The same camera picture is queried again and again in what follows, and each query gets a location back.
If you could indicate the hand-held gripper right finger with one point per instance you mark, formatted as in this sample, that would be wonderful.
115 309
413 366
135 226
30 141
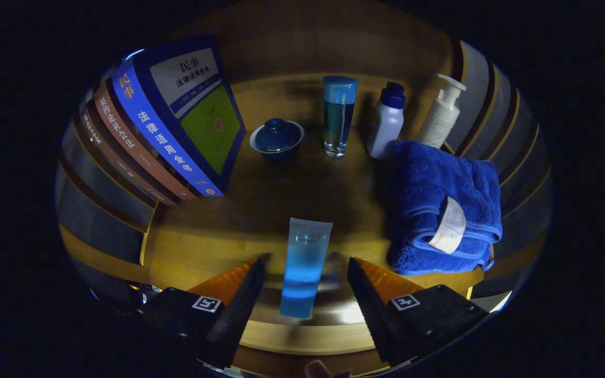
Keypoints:
376 320

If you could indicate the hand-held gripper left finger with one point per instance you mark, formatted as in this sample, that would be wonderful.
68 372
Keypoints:
234 320

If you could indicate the blue squeeze tube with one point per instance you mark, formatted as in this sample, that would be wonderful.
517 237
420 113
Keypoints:
305 262

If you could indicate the wooden countertop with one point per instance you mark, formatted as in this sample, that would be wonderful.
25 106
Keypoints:
260 210

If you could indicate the wooden cabinet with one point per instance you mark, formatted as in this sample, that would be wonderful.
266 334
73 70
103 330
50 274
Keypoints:
334 47

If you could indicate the blue folded towel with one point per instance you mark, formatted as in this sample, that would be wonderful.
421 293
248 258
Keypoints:
439 178

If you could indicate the blue lidded bowl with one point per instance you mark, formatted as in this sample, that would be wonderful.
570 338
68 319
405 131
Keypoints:
277 137

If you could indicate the white bottle blue cap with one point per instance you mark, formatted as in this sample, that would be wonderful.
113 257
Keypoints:
386 126

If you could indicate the dark brown book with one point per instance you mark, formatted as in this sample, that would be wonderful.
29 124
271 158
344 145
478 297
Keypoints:
118 160

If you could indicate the blue clear bottle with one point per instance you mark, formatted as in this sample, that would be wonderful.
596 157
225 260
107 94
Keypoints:
339 115

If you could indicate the white pump bottle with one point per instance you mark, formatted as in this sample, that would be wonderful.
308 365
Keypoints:
439 118

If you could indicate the reddish brown book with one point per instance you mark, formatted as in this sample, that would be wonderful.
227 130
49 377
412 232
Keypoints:
124 134

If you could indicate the blue book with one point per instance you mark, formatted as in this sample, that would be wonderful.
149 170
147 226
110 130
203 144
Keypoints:
197 105

